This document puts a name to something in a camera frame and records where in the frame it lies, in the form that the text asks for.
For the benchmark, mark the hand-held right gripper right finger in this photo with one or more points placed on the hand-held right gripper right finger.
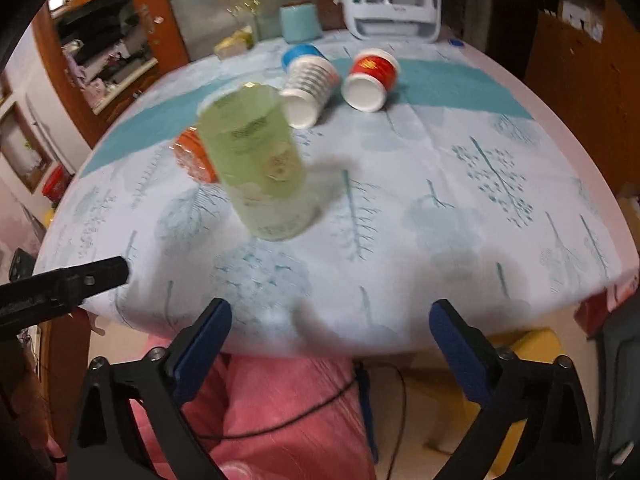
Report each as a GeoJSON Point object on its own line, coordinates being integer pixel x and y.
{"type": "Point", "coordinates": [457, 347]}

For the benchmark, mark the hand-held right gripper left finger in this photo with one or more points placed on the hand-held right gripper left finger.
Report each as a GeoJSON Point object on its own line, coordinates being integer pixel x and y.
{"type": "Point", "coordinates": [202, 345]}

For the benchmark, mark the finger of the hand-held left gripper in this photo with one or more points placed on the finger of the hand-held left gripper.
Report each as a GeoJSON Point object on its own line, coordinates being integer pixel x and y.
{"type": "Point", "coordinates": [75, 282]}

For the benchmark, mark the orange paper cup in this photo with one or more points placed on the orange paper cup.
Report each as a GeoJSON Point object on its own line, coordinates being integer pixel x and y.
{"type": "Point", "coordinates": [196, 157]}

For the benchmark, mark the blue striped paper cup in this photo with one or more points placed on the blue striped paper cup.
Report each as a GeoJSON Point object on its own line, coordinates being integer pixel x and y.
{"type": "Point", "coordinates": [307, 87]}

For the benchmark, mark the red paper cup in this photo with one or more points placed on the red paper cup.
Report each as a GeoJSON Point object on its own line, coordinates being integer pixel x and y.
{"type": "Point", "coordinates": [372, 80]}

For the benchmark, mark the yellow stool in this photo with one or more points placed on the yellow stool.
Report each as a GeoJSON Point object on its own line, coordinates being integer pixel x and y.
{"type": "Point", "coordinates": [505, 400]}

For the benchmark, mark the red bucket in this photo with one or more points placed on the red bucket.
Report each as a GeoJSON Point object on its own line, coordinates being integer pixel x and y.
{"type": "Point", "coordinates": [56, 182]}

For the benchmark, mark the tree print tablecloth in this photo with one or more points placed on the tree print tablecloth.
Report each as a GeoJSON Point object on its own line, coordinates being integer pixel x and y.
{"type": "Point", "coordinates": [350, 200]}

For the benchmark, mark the wooden cabinet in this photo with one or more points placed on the wooden cabinet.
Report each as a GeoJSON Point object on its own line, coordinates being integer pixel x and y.
{"type": "Point", "coordinates": [107, 45]}

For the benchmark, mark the yellow packet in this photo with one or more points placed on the yellow packet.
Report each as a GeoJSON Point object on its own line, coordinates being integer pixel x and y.
{"type": "Point", "coordinates": [234, 42]}

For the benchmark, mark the teal container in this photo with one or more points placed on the teal container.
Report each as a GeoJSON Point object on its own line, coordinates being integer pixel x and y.
{"type": "Point", "coordinates": [301, 22]}

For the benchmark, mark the white plastic organizer box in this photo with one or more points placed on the white plastic organizer box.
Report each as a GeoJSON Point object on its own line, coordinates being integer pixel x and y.
{"type": "Point", "coordinates": [392, 5]}

